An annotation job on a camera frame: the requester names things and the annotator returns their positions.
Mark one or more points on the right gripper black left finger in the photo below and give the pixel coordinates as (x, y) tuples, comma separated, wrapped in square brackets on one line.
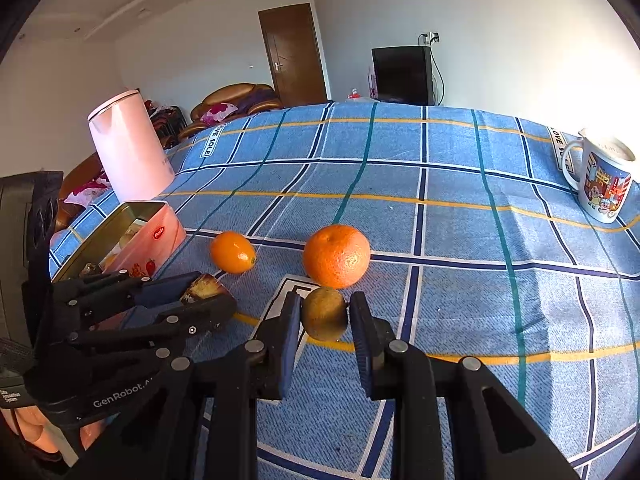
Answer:
[(259, 369)]

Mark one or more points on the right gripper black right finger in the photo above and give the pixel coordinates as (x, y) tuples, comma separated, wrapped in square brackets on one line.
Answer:
[(491, 434)]

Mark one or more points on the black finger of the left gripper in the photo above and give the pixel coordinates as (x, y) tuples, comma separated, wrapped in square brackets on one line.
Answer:
[(169, 330), (100, 296)]

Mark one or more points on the small smooth orange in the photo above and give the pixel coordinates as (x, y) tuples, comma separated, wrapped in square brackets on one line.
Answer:
[(232, 252)]

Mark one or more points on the small brown kiwi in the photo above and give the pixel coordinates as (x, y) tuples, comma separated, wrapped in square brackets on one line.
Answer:
[(324, 314)]

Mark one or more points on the textured mandarin orange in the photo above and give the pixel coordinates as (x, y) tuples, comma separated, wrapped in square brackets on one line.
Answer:
[(337, 256)]

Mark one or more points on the left hand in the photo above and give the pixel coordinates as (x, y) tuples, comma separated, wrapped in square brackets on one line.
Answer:
[(36, 429)]

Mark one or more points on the floral pink cushion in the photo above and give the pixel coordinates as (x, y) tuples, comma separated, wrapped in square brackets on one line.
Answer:
[(86, 193)]

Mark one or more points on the brown leather sofa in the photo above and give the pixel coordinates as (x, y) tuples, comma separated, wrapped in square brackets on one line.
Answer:
[(84, 172)]

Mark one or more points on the pink electric kettle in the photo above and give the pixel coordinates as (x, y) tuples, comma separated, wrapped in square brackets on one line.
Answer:
[(128, 147)]

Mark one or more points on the blue plaid tablecloth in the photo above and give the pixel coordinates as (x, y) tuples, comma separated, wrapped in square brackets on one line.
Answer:
[(478, 246)]

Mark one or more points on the brown leather armchair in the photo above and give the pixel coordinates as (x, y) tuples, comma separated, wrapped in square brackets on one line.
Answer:
[(228, 103)]

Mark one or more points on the pink bottle by television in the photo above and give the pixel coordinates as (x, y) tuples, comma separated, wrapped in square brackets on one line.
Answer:
[(373, 88)]

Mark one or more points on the brown wooden door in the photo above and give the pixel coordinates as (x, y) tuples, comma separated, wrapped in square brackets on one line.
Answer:
[(293, 54)]

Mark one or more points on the black television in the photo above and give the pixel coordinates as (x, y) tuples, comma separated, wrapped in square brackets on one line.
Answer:
[(404, 75)]

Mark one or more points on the white cartoon mug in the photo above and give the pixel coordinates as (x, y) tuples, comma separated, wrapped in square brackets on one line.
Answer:
[(600, 169)]

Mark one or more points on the wall socket with cable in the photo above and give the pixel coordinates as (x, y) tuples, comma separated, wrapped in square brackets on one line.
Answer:
[(429, 39)]

